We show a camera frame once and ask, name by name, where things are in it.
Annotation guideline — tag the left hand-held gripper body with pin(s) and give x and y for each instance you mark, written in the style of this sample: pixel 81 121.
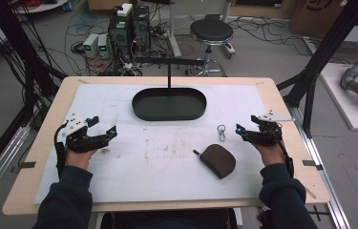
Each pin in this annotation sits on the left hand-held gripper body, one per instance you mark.
pixel 78 141

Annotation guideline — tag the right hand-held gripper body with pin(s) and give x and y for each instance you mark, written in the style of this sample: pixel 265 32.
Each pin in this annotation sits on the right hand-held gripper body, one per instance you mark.
pixel 267 135

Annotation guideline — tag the person's left hand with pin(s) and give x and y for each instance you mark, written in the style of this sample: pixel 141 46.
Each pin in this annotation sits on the person's left hand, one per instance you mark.
pixel 78 159

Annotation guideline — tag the person's right hand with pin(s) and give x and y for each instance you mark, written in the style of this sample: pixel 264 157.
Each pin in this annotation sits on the person's right hand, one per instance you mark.
pixel 270 155

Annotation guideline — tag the brown leather pouch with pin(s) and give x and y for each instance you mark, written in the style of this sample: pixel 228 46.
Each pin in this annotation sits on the brown leather pouch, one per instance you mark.
pixel 219 160

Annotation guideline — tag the black tape piece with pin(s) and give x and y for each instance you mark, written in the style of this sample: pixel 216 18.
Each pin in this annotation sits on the black tape piece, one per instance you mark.
pixel 310 163
pixel 27 165

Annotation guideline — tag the white table mat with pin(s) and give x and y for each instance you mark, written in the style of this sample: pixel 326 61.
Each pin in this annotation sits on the white table mat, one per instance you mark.
pixel 154 165

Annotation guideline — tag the black oval tray with stand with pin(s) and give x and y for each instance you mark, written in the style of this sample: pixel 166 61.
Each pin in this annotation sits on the black oval tray with stand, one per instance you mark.
pixel 168 105

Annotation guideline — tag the grey power supply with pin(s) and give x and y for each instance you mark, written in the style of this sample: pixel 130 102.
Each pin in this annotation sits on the grey power supply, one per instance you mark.
pixel 90 44
pixel 103 46

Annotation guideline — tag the white floor board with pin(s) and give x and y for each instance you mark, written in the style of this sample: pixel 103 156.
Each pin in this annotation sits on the white floor board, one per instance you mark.
pixel 351 111

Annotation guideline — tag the black computer tower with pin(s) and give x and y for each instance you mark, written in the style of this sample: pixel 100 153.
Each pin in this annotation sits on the black computer tower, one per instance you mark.
pixel 141 27
pixel 120 33

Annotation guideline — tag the white power strip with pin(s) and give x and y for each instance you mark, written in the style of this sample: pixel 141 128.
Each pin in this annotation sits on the white power strip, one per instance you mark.
pixel 310 44

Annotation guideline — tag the black round stool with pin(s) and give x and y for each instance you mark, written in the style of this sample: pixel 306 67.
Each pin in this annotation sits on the black round stool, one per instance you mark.
pixel 211 31

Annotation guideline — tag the person's lap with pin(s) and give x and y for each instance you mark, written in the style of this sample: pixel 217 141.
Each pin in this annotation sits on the person's lap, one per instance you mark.
pixel 167 221

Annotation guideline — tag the white box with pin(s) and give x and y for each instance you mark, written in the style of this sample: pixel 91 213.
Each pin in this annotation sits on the white box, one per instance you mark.
pixel 124 10

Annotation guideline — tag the white table leg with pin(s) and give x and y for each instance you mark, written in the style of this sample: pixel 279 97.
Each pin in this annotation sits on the white table leg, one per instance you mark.
pixel 174 35

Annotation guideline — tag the cardboard box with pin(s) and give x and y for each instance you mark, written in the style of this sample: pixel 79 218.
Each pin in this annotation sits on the cardboard box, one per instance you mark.
pixel 316 12

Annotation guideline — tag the white round table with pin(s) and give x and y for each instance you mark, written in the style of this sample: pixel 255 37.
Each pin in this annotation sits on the white round table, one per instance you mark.
pixel 43 6

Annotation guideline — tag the black frame post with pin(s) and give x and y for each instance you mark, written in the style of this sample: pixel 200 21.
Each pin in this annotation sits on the black frame post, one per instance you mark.
pixel 17 47
pixel 329 47

